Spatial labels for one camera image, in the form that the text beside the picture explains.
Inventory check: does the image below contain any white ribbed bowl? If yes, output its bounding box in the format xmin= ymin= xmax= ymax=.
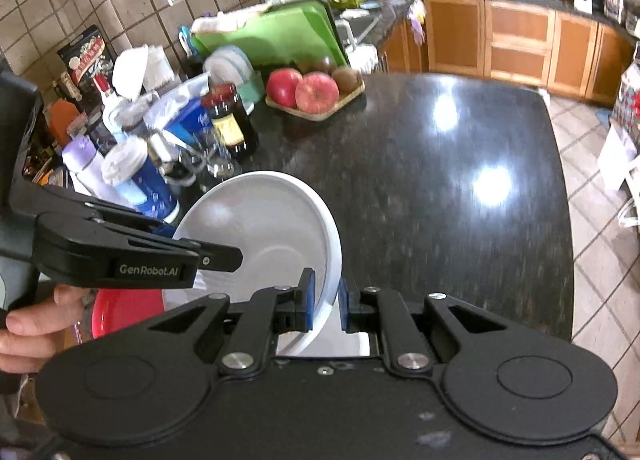
xmin=163 ymin=171 xmax=359 ymax=357

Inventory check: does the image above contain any magenta plastic plate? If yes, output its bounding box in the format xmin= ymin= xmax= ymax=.
xmin=91 ymin=289 xmax=165 ymax=337

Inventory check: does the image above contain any person left hand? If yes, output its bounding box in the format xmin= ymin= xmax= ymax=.
xmin=1 ymin=284 xmax=92 ymax=374

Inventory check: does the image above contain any lilac water bottle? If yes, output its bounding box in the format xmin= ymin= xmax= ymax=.
xmin=62 ymin=135 xmax=128 ymax=206

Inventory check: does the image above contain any blue paper coffee cup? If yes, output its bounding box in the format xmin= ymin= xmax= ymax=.
xmin=101 ymin=136 xmax=179 ymax=223

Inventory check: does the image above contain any clear glass with spoon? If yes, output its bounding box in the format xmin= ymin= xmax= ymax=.
xmin=186 ymin=137 xmax=242 ymax=192

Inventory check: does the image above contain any dark sauce jar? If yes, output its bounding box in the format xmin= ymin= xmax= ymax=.
xmin=201 ymin=82 xmax=259 ymax=162

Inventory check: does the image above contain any fruit tray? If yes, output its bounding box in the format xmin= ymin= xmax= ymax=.
xmin=266 ymin=82 xmax=366 ymax=122

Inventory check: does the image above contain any red pomegranate left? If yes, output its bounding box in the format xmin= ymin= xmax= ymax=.
xmin=266 ymin=68 xmax=303 ymax=108

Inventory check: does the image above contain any kiwi fruit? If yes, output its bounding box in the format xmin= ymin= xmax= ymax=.
xmin=331 ymin=66 xmax=362 ymax=96

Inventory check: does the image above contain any green cutting board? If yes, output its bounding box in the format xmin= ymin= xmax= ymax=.
xmin=190 ymin=0 xmax=348 ymax=66

